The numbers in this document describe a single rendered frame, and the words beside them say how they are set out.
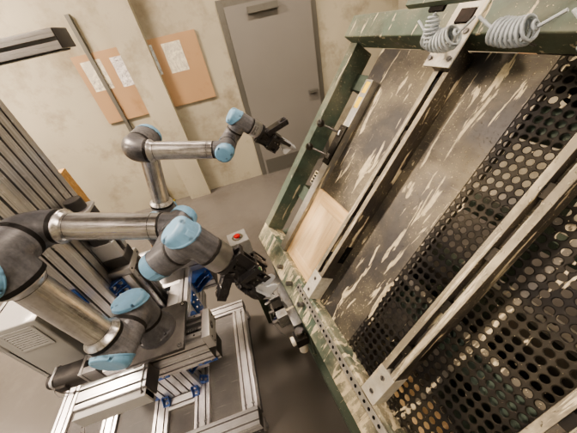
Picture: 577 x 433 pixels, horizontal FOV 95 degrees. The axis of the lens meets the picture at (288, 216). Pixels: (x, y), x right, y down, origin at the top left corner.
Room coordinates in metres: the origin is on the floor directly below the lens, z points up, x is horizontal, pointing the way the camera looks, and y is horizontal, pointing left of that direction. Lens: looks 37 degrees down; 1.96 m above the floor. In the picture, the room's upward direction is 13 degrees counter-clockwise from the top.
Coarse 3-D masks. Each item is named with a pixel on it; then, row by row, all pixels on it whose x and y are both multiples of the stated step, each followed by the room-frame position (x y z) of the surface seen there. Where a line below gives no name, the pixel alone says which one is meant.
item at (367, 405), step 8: (296, 288) 0.82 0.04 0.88; (304, 296) 0.76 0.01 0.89; (312, 312) 0.67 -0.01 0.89; (320, 320) 0.61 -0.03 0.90; (320, 328) 0.59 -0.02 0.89; (328, 336) 0.54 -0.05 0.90; (328, 344) 0.52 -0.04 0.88; (336, 352) 0.48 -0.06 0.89; (344, 360) 0.44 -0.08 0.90; (344, 368) 0.42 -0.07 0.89; (352, 376) 0.38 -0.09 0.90; (352, 384) 0.36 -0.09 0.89; (360, 392) 0.33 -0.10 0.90; (360, 400) 0.31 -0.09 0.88; (368, 400) 0.30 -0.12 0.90; (368, 408) 0.28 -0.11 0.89; (376, 416) 0.26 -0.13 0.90; (376, 424) 0.24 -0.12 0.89; (384, 432) 0.21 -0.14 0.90
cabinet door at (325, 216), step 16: (320, 192) 1.13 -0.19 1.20; (320, 208) 1.07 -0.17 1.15; (336, 208) 0.98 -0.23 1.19; (304, 224) 1.09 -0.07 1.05; (320, 224) 1.00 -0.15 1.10; (336, 224) 0.92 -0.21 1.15; (304, 240) 1.03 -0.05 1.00; (320, 240) 0.94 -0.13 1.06; (304, 256) 0.96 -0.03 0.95; (320, 256) 0.87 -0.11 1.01; (304, 272) 0.89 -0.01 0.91
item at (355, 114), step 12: (372, 84) 1.24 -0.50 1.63; (360, 96) 1.25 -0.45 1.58; (372, 96) 1.24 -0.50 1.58; (360, 108) 1.22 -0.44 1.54; (348, 120) 1.23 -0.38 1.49; (348, 132) 1.20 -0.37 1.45; (336, 156) 1.18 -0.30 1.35; (324, 168) 1.18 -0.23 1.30; (324, 180) 1.16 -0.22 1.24; (312, 192) 1.15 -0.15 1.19; (300, 216) 1.13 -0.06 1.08; (288, 240) 1.09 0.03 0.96
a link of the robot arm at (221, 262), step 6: (222, 246) 0.47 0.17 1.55; (228, 246) 0.49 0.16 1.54; (222, 252) 0.46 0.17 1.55; (228, 252) 0.47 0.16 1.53; (216, 258) 0.45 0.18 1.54; (222, 258) 0.45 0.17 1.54; (228, 258) 0.46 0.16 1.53; (210, 264) 0.44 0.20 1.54; (216, 264) 0.44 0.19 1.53; (222, 264) 0.45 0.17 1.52; (228, 264) 0.46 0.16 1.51; (210, 270) 0.45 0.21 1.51; (216, 270) 0.44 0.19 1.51; (222, 270) 0.45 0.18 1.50
